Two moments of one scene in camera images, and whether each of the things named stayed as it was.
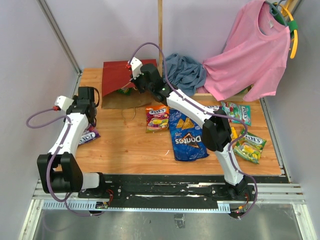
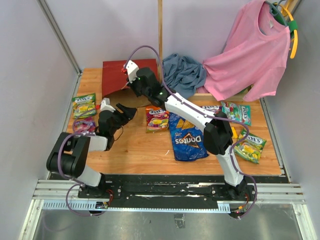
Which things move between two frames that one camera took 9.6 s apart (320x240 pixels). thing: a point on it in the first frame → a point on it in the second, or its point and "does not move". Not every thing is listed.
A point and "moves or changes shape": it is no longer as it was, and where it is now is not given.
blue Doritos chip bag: [187, 137] does not move
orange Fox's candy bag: [157, 118] does not move
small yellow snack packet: [234, 133] does not move
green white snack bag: [126, 91] moves or changes shape
